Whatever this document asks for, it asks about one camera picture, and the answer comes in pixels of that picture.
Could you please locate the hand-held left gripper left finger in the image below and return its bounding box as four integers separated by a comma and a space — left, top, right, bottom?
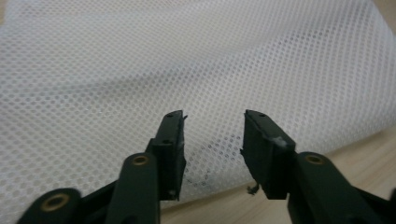
145, 109, 189, 202

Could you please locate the white mesh cloth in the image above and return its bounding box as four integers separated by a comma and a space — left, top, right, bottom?
0, 0, 396, 224

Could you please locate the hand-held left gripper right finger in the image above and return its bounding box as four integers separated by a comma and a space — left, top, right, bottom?
240, 109, 297, 201

